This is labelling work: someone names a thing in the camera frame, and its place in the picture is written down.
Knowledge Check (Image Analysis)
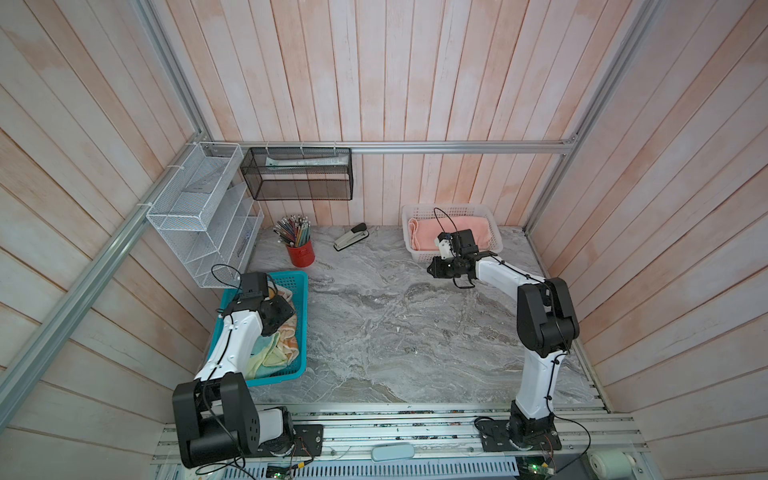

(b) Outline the coloured pencils bunch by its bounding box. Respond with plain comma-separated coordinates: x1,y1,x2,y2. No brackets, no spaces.
273,215,311,248

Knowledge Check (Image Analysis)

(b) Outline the pink towel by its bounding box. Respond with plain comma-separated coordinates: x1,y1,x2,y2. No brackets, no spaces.
406,216,493,251

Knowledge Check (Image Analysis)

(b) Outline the red pencil cup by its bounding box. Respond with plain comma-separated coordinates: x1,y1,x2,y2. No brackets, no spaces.
286,240,315,268

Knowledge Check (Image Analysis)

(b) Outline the white tape roll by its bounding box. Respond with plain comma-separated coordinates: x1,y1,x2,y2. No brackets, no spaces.
588,450,636,480

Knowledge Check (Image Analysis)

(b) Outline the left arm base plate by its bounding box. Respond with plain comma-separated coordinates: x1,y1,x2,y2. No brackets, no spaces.
246,424,324,460

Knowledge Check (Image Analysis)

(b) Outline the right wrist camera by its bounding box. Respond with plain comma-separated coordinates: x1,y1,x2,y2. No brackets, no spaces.
435,232,455,260

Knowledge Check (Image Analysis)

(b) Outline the teal plastic basket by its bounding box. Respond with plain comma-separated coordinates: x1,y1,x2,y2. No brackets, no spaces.
196,271,309,387

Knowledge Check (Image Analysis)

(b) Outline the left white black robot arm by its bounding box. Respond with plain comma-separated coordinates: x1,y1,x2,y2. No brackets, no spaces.
172,272,295,469

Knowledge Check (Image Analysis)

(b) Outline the white plastic basket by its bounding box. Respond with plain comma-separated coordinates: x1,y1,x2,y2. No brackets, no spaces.
401,204,503,263

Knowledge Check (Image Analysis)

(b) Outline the orange patterned towel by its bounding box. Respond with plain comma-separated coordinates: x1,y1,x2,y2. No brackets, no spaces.
275,285,300,365

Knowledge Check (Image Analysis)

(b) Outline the black grey stapler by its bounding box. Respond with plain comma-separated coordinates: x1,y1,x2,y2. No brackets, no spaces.
333,223,369,252

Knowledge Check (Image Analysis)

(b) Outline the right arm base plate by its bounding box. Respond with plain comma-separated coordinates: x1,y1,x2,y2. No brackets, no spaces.
473,416,562,452

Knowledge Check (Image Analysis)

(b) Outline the white wire wall shelf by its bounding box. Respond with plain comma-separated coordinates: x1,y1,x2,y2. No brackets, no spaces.
147,142,264,289

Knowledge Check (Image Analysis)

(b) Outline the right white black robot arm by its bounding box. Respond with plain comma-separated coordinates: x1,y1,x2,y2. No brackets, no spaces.
427,230,580,452

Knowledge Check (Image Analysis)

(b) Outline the black mesh wall basket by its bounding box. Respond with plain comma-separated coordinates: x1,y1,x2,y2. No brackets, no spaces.
240,146,354,201

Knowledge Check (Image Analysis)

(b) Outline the pale green towel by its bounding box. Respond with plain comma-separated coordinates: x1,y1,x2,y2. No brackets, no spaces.
244,333,298,380

